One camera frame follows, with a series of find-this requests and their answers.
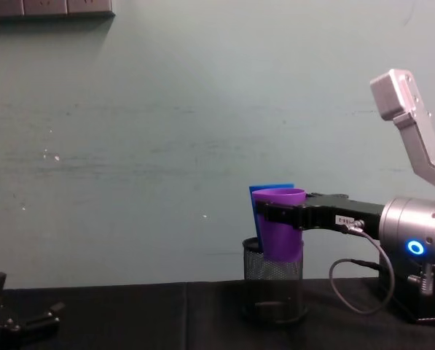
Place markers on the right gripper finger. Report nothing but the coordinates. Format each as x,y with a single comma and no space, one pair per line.
326,196
277,214

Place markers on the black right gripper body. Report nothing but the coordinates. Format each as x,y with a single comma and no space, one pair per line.
348,213

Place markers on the purple plastic cup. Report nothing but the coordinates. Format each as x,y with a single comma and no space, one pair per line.
279,240

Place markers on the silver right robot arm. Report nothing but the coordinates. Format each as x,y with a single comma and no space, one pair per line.
406,222

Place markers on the blue flat card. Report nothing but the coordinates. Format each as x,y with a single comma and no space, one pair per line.
255,204

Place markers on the black mesh pen holder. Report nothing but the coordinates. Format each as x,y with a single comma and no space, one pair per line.
272,270

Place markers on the black table cloth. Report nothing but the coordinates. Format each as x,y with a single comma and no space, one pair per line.
166,317

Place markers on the black box with stitched edge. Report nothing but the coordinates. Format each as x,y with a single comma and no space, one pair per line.
432,306

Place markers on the white wall socket panel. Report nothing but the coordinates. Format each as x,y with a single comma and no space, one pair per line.
46,7

